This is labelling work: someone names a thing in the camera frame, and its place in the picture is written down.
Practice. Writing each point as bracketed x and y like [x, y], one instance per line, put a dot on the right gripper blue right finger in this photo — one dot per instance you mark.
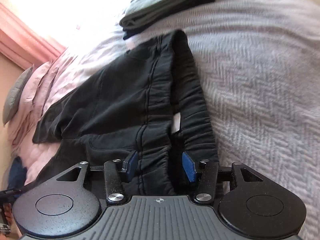
[189, 167]

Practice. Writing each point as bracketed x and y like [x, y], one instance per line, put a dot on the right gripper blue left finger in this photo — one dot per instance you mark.
[129, 167]

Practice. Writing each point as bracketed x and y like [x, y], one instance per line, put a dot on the black sweatpants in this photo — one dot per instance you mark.
[147, 102]

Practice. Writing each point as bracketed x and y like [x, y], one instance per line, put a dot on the dark blue clothing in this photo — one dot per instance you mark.
[17, 174]

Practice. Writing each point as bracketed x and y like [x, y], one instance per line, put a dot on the pink ruffled pillow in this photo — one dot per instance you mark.
[33, 97]

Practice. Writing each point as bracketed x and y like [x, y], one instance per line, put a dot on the folded dark garment underneath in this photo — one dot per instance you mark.
[130, 33]

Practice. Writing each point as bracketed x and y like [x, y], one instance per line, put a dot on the grey cushion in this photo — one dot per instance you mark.
[13, 97]

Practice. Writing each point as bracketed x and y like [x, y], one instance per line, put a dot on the grey herringbone bed blanket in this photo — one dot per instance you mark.
[258, 63]

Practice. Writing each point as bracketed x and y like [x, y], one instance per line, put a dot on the pink curtain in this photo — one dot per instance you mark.
[23, 46]

